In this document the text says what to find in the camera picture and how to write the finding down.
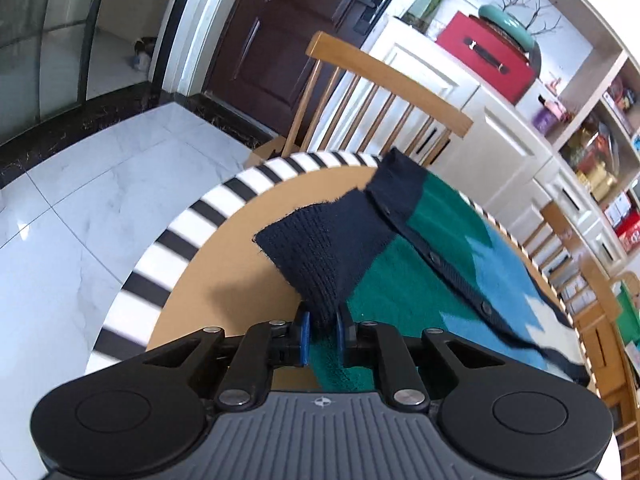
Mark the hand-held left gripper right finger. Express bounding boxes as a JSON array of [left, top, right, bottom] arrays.
[[335, 307, 506, 408]]

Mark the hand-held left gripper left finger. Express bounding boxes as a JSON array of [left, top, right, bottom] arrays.
[[142, 307, 312, 408]]

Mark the zigzag knit cardigan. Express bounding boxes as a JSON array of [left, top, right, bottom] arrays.
[[254, 148, 592, 393]]

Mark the white cabinet unit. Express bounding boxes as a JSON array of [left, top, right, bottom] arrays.
[[360, 0, 640, 281]]

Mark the purple water bottle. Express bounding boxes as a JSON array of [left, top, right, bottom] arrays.
[[531, 97, 563, 133]]

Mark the dark brown door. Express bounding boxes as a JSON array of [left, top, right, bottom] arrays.
[[205, 0, 421, 136]]

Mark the red storage box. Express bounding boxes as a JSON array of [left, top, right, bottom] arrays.
[[436, 11, 538, 106]]

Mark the pair of shoes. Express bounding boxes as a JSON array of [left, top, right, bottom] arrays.
[[131, 36, 157, 70]]

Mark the teal bowl with bare branches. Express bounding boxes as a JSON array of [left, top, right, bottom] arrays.
[[477, 0, 563, 51]]

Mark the glass sliding door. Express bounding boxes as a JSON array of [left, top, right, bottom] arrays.
[[0, 0, 111, 121]]

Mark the black door lock handle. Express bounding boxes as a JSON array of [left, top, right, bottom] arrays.
[[348, 0, 396, 31]]

